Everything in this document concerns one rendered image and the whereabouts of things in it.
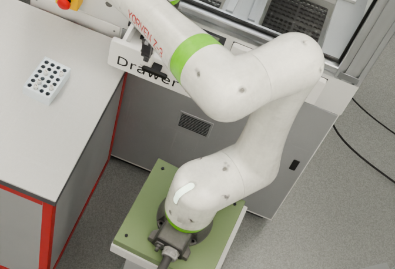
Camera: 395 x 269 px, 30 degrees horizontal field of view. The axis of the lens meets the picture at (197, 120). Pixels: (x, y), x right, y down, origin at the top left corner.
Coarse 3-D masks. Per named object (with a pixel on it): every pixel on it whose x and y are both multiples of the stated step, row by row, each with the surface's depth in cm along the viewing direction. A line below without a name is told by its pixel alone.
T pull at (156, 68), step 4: (156, 64) 204; (144, 68) 203; (148, 68) 203; (152, 68) 203; (156, 68) 204; (160, 68) 204; (148, 72) 203; (152, 72) 203; (156, 72) 203; (160, 72) 203; (160, 76) 203; (164, 76) 203
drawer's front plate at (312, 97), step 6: (234, 48) 212; (240, 48) 212; (246, 48) 212; (234, 54) 214; (318, 84) 212; (324, 84) 211; (312, 90) 215; (318, 90) 214; (312, 96) 217; (318, 96) 216; (312, 102) 219
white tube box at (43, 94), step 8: (40, 64) 211; (48, 64) 211; (56, 64) 212; (40, 72) 211; (48, 72) 210; (56, 72) 211; (64, 72) 211; (32, 80) 208; (48, 80) 209; (56, 80) 210; (64, 80) 211; (24, 88) 206; (32, 88) 206; (40, 88) 206; (48, 88) 207; (56, 88) 207; (32, 96) 207; (40, 96) 206; (48, 96) 205; (48, 104) 207
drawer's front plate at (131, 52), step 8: (112, 40) 204; (120, 40) 204; (112, 48) 206; (120, 48) 205; (128, 48) 204; (136, 48) 204; (112, 56) 209; (120, 56) 208; (128, 56) 207; (136, 56) 206; (112, 64) 212; (128, 64) 209; (136, 64) 208; (152, 64) 206; (160, 64) 205; (128, 72) 212; (136, 72) 211; (168, 72) 206; (152, 80) 212; (160, 80) 210; (176, 80) 208; (168, 88) 212; (176, 88) 211
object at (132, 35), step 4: (132, 24) 213; (128, 28) 212; (132, 28) 212; (128, 32) 211; (132, 32) 215; (136, 32) 219; (124, 36) 210; (128, 36) 210; (132, 36) 218; (136, 36) 218; (212, 36) 224; (124, 40) 209; (128, 40) 213; (132, 40) 217; (136, 40) 217; (140, 40) 218; (136, 44) 217; (140, 44) 217
